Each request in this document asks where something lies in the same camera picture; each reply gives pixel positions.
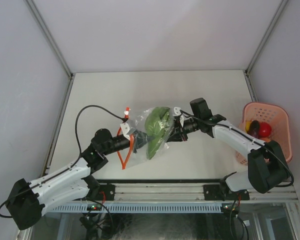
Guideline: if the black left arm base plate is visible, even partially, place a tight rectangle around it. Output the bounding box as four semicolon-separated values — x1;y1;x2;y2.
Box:
87;184;116;202

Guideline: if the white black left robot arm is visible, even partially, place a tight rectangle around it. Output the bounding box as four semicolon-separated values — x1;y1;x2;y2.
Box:
5;128;154;230

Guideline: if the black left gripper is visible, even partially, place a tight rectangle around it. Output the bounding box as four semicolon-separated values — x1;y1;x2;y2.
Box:
102;129;154;156

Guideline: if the left aluminium corner post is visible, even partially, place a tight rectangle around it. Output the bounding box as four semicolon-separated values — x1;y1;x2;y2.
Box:
23;0;75;81

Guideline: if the clear zip top bag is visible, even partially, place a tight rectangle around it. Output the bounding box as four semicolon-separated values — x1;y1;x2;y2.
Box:
116;106;175;170

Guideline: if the aluminium corner frame post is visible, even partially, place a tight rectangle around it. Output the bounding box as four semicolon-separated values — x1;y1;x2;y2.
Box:
243;0;291;77

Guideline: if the green fake leafy vegetable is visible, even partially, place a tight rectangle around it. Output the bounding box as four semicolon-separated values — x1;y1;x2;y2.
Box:
144;106;172;160

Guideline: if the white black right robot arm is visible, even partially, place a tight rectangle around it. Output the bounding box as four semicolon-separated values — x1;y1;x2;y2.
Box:
167;97;294;201

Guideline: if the perforated grey cable duct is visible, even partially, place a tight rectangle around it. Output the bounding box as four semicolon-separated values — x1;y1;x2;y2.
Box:
51;201;222;214

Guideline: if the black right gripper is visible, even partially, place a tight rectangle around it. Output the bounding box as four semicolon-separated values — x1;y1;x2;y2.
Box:
164;116;201;143

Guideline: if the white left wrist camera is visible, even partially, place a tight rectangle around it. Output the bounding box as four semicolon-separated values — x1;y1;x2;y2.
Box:
120;122;136;140

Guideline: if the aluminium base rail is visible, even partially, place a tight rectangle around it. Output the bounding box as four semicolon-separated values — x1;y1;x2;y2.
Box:
27;182;298;202

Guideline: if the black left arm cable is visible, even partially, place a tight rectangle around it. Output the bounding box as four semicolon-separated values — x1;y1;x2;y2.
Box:
0;104;127;218

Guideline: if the yellow fake banana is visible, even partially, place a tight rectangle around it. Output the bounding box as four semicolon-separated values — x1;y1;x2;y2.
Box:
245;120;252;133

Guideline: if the red fake apple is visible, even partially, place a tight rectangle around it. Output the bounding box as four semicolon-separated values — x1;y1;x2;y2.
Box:
258;122;272;138

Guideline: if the purple fake eggplant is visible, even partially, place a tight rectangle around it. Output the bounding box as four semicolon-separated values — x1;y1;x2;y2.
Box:
247;120;260;139

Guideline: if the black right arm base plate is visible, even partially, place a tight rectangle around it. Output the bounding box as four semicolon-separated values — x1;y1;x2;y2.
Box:
203;183;250;201

